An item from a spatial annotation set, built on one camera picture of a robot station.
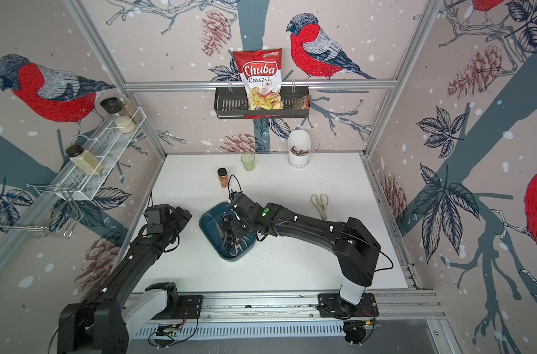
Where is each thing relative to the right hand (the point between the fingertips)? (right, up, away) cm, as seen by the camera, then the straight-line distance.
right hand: (235, 225), depth 80 cm
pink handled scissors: (-2, -10, +7) cm, 13 cm away
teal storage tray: (-4, -11, +5) cm, 13 cm away
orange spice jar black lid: (-10, +18, +22) cm, 30 cm away
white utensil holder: (+28, +32, +37) cm, 57 cm away
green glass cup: (+1, +26, +31) cm, 41 cm away
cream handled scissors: (+36, +5, +20) cm, 42 cm away
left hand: (-21, +4, +7) cm, 22 cm away
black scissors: (-6, -2, +10) cm, 12 cm away
